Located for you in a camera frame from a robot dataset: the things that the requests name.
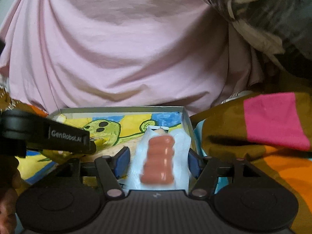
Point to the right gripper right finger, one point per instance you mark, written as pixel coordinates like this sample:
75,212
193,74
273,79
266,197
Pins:
205,171

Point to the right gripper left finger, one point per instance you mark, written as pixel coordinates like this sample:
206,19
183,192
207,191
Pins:
109,170

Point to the pink sausage pack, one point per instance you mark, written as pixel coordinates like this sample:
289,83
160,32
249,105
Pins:
160,161

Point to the orange rice cracker bar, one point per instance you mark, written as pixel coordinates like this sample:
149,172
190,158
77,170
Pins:
107,150

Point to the person's left hand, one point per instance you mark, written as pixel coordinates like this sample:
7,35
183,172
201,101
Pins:
10,182

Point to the grey tray with cartoon liner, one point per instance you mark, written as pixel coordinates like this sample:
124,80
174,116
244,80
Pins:
112,128

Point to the colourful cartoon blanket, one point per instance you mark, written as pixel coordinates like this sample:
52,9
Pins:
262,142

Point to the pink sheet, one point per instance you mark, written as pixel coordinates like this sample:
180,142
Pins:
101,53

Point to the plastic bag of clothes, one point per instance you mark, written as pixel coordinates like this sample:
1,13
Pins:
280,29

